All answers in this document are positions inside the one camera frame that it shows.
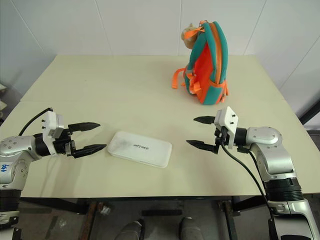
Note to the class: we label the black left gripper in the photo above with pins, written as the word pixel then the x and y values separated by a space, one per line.
pixel 62 146

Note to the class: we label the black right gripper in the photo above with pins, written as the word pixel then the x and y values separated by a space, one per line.
pixel 222 136

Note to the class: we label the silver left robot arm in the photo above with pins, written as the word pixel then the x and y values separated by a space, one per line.
pixel 15 147

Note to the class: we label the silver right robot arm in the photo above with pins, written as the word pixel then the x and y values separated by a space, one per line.
pixel 275 155

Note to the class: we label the white rectangular case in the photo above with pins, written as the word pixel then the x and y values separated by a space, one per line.
pixel 140 148

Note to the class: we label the teal and orange backpack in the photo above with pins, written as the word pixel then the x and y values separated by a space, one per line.
pixel 207 65

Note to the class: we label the tan plush toy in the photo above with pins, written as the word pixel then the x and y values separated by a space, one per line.
pixel 187 37

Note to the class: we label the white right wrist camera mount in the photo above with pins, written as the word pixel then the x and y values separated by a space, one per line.
pixel 228 120

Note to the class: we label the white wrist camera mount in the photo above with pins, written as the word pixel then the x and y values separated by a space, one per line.
pixel 228 120
pixel 48 125

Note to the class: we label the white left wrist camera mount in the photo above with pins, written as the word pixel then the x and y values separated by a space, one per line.
pixel 48 125

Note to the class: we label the dark metal frame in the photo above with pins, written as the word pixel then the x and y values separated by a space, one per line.
pixel 310 112

